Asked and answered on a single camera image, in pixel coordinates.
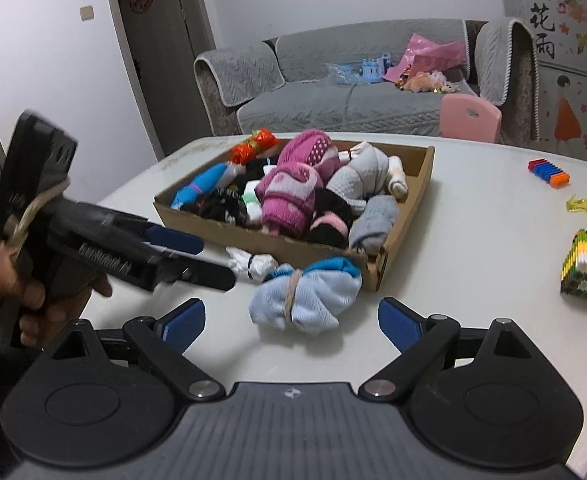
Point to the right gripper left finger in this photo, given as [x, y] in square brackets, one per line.
[158, 347]

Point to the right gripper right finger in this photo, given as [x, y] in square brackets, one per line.
[422, 343]

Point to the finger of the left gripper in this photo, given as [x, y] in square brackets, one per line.
[200, 272]
[171, 239]

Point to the white cloth black band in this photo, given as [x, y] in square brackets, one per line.
[251, 266]

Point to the black sock bundle blue band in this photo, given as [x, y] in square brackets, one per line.
[224, 206]

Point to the white cloth green band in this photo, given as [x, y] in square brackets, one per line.
[253, 208]

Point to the light blue cloth bundle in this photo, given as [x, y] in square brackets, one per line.
[308, 300]

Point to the pink fluffy towel bundle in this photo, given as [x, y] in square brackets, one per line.
[287, 193]

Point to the black sock pink band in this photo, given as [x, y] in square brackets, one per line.
[331, 221]

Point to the white waffle cloth bundle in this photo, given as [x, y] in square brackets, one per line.
[368, 172]

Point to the grey sock bundle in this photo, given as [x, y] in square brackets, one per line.
[371, 230]

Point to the person left hand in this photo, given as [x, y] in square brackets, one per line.
[38, 331]

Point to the brown cardboard box tray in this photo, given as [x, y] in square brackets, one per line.
[204, 153]

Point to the yellow plastic wrapper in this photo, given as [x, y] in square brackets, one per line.
[577, 204]

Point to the red blue orange blocks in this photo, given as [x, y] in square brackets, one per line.
[553, 175]

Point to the dark wooden door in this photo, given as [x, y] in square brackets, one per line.
[164, 39]

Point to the plush toy pile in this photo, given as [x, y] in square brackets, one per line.
[433, 82]

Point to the blue toy castle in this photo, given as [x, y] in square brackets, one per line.
[373, 70]

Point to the grey covered sofa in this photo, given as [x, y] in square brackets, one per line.
[284, 85]

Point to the pink plastic bag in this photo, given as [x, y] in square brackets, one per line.
[424, 55]

